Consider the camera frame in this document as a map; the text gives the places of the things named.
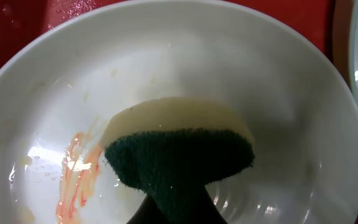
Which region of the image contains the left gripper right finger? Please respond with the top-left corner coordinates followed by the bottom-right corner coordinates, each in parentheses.
top-left (197, 187), bottom-right (227, 224)

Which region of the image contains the red plastic serving tray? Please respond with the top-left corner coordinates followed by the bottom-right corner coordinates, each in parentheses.
top-left (0, 0), bottom-right (358, 224)

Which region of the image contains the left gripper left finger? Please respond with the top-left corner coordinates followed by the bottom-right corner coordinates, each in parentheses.
top-left (127, 196), bottom-right (163, 224)

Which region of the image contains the green and yellow sponge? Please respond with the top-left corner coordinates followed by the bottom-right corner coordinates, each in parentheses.
top-left (100, 97), bottom-right (255, 223)

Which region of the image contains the white round plate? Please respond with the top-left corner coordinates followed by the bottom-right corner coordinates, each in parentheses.
top-left (0, 1), bottom-right (358, 223)

